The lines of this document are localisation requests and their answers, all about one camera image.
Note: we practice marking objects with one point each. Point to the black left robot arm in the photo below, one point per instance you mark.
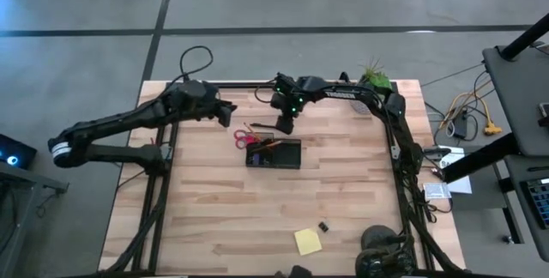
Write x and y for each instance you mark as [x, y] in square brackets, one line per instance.
[120, 119]

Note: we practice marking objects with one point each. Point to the black mesh desk organizer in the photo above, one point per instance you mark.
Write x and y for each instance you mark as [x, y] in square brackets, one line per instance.
[283, 158]

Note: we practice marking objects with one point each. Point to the black diagonal beam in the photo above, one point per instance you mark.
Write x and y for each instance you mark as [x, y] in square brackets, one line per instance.
[480, 160]

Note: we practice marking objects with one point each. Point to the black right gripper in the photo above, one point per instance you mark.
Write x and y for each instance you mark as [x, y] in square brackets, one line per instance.
[287, 98]

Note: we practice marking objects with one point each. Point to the black aluminium table frame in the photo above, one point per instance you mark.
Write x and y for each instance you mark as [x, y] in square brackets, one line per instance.
[257, 85]

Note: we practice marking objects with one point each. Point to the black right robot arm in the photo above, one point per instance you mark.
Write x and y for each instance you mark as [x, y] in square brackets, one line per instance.
[343, 94]

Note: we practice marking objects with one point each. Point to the black binder clip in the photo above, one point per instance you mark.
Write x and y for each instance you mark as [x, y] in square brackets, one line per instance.
[323, 226]

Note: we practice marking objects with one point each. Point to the computer keyboard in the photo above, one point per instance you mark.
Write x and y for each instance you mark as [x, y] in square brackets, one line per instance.
[538, 203]

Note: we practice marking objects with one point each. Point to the grey metal stand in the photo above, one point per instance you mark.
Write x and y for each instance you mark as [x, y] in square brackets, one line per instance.
[25, 179]

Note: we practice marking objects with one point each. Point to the yellow sticky note pad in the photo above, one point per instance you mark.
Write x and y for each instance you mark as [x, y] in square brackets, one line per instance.
[308, 241]

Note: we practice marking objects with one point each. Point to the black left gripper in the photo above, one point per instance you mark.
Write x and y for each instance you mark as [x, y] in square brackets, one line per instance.
[197, 98]

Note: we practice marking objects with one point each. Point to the black pole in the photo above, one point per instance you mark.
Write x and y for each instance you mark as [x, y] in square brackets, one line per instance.
[525, 38]

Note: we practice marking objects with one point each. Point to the grey side desk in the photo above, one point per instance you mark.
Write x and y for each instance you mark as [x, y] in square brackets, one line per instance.
[519, 98]

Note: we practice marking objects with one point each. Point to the black device with blue light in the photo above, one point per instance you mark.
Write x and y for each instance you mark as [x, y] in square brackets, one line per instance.
[17, 153]

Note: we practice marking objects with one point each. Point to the small purple block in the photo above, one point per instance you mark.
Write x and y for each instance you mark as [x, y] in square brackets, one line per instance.
[255, 160]

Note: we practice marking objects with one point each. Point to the black pen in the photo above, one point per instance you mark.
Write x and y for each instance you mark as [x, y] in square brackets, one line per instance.
[259, 147]
[263, 125]
[263, 142]

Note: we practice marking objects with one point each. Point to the succulent in white pot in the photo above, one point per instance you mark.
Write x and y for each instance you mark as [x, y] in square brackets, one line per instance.
[379, 81]

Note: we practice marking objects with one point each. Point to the small white packet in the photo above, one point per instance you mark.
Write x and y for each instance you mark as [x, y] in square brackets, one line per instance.
[436, 190]

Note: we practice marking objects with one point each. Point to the black power adapter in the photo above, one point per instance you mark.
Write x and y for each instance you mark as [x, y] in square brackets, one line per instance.
[460, 127]

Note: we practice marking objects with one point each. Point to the white paper sheet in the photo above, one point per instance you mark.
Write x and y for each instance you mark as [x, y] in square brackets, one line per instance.
[461, 185]

